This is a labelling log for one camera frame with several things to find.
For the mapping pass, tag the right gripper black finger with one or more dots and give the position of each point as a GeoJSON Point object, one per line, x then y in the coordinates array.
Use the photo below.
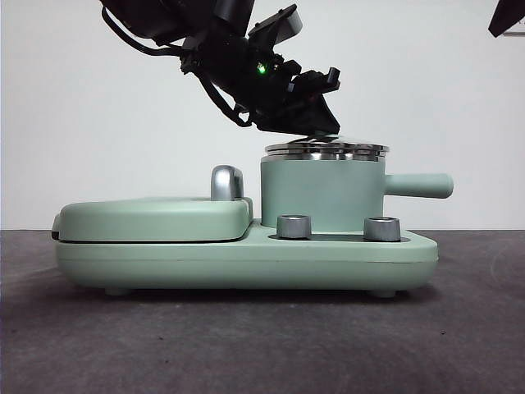
{"type": "Point", "coordinates": [508, 14]}

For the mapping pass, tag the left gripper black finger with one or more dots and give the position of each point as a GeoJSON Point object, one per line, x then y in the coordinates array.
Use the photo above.
{"type": "Point", "coordinates": [283, 128]}
{"type": "Point", "coordinates": [318, 115]}

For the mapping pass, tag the glass lid with green knob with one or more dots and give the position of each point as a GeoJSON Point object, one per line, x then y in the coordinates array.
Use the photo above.
{"type": "Point", "coordinates": [328, 148]}

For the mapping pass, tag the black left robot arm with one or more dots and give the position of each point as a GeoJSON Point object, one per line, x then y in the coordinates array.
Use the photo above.
{"type": "Point", "coordinates": [229, 57]}

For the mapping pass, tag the silver control knob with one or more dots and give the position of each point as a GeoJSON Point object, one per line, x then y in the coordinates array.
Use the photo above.
{"type": "Point", "coordinates": [293, 227]}
{"type": "Point", "coordinates": [382, 230]}

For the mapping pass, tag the mint green breakfast machine base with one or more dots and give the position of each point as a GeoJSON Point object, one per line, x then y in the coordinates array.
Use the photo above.
{"type": "Point", "coordinates": [246, 262]}

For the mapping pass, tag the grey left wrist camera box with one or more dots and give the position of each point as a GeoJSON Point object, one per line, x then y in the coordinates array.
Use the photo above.
{"type": "Point", "coordinates": [292, 22]}

